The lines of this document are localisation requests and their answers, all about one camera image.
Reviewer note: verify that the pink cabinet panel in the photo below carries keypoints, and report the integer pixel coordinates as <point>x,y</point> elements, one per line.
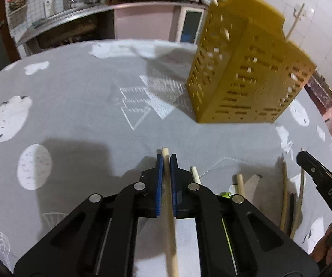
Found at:
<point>145,23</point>

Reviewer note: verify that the person's right hand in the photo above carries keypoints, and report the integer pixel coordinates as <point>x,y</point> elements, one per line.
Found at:
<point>329,243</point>

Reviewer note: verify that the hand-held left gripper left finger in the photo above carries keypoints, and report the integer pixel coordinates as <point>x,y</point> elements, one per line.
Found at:
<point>159,184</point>

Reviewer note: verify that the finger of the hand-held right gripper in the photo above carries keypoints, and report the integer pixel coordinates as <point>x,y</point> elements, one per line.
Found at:
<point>327,184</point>

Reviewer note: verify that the brown wooden chopstick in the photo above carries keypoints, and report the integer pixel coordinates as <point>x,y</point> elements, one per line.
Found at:
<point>284,196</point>
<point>298,207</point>

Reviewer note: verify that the steel sink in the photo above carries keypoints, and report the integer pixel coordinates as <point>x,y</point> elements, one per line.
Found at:
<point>68,13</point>

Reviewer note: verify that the yellow slotted utensil holder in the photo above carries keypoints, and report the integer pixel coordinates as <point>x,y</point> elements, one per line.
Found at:
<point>241,63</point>

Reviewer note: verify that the grey printed tablecloth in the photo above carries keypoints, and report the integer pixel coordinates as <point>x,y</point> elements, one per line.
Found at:
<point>82,106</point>

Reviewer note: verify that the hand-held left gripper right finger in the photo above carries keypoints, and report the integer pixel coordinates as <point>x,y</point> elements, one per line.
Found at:
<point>173,184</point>

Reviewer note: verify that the cream chopstick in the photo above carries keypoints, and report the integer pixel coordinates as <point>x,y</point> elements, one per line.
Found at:
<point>195,175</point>
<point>171,236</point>

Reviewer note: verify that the white framed glass cabinet door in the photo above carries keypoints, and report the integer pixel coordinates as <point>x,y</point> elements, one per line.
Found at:
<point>192,26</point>

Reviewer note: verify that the lace covered side table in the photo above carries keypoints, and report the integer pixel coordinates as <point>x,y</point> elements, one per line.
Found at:
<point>327,104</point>

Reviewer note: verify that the dark chopstick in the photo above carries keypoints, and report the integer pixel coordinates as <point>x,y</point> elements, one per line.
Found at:
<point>293,210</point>

